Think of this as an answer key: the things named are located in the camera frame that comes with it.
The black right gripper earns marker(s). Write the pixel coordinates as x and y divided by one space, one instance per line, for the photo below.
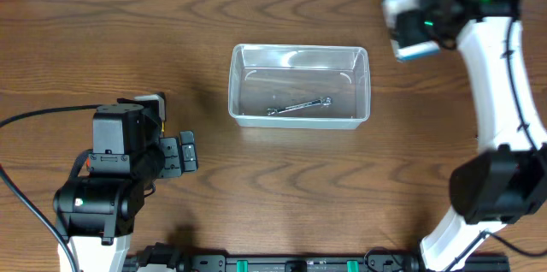
410 29

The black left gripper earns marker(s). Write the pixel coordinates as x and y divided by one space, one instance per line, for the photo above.
172 156

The white and teal box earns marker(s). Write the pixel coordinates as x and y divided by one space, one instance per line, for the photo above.
407 29

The silver combination wrench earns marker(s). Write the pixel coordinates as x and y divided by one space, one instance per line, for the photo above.
325 101

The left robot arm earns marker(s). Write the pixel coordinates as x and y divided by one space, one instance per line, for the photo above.
97 206

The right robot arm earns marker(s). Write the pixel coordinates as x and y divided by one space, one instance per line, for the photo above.
507 178

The clear plastic container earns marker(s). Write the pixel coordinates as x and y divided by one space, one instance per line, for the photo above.
266 76

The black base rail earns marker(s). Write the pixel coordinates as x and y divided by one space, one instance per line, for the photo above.
160 257

